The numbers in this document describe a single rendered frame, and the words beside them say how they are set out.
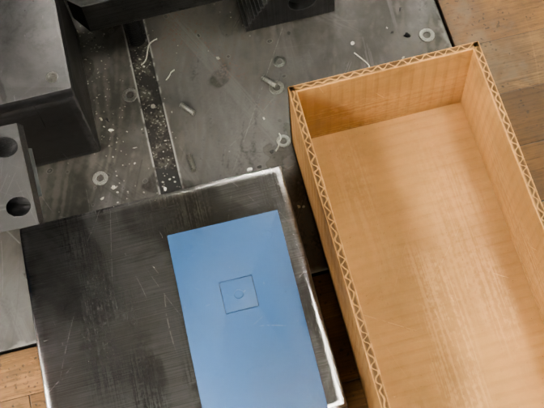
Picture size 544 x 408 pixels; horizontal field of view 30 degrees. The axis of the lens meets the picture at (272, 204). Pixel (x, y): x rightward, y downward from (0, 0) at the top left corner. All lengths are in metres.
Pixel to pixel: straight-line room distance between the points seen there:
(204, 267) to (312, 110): 0.12
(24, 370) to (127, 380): 0.07
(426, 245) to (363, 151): 0.08
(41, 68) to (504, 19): 0.32
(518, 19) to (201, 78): 0.22
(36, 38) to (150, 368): 0.21
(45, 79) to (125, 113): 0.09
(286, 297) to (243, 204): 0.07
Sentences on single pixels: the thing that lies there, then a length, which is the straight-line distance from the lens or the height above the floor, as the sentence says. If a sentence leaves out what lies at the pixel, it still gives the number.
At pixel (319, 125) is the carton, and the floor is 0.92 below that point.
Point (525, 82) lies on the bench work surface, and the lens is 0.71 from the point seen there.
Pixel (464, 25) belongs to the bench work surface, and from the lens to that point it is 0.73.
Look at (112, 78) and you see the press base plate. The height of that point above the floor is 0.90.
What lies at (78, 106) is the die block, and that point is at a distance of 0.64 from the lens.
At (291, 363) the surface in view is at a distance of 0.60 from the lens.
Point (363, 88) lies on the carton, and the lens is 0.63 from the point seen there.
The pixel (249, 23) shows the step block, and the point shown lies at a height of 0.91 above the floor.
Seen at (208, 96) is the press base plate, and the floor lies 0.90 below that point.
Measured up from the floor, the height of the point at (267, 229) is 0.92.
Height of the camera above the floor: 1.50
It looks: 66 degrees down
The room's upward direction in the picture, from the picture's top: 8 degrees counter-clockwise
